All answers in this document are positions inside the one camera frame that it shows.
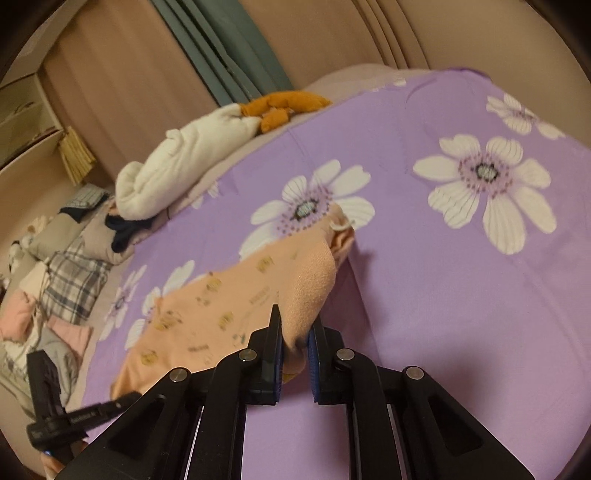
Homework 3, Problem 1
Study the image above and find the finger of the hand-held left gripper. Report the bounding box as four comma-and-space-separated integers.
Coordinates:
69, 391, 141, 423

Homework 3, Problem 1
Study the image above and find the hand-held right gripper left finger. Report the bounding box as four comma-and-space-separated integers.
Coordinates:
54, 304, 283, 480

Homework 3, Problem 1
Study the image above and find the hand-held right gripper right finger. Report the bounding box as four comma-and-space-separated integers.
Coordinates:
307, 316, 539, 480

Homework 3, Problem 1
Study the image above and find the orange printed baby garment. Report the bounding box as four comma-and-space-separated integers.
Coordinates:
110, 205, 356, 400

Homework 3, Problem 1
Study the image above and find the grey patterned cloth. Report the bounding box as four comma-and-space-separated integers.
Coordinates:
0, 330, 79, 407

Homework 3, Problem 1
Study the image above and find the pink cloth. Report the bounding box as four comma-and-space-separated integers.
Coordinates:
0, 291, 40, 344
46, 316, 93, 365

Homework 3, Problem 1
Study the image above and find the purple floral blanket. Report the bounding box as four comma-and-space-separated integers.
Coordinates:
46, 67, 591, 480

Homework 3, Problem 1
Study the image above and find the grey quilted pillow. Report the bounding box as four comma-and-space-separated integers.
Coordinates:
25, 215, 114, 266

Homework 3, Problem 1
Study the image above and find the dark navy cloth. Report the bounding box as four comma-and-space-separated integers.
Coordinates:
105, 210, 153, 252

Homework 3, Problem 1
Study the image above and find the blue checked folded cloth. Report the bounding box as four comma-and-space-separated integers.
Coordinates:
60, 185, 109, 215

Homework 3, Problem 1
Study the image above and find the white plush blanket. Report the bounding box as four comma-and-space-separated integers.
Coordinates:
115, 104, 262, 221

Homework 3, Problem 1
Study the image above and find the yellow striped cloth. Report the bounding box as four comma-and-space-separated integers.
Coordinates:
58, 127, 97, 185

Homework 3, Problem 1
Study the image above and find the orange plush toy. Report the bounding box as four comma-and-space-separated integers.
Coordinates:
240, 91, 332, 134

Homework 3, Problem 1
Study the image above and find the white shelf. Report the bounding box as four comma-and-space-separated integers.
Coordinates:
0, 69, 63, 171

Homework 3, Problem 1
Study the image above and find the teal curtain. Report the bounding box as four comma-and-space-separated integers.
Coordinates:
152, 0, 294, 107

